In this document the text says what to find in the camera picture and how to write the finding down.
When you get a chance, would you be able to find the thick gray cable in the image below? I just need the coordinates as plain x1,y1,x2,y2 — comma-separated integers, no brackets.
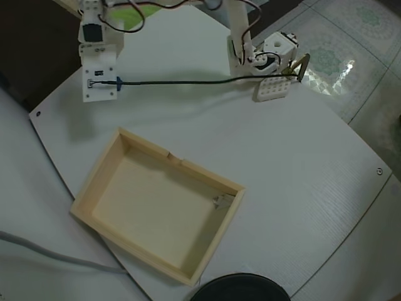
0,231,126,274

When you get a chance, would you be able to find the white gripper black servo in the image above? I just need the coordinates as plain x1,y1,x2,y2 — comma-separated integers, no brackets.
78,12,125,48

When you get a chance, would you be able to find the black round object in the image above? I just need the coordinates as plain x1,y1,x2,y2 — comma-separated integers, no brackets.
189,273,291,301

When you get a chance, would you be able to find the brass table clamp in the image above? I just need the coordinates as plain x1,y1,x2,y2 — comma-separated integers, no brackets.
281,53,311,84

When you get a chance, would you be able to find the dark brown furniture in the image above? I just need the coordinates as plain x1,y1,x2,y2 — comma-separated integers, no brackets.
0,0,113,110

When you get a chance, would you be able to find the white wrist camera plate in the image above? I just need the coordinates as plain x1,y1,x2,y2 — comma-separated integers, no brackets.
80,43,120,103

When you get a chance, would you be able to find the red black servo wire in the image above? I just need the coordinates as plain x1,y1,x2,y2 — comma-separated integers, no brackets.
103,0,145,34

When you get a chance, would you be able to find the shallow wooden box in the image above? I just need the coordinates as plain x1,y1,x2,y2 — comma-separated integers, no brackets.
69,126,246,287

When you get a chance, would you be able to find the crumpled paper scrap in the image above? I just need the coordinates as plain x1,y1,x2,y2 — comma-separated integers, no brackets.
212,193,236,210

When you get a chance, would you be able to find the light wooden plank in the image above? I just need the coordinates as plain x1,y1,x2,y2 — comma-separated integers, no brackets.
51,0,84,19

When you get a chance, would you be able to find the green cloth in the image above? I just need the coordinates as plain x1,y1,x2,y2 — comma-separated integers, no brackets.
105,4,164,32

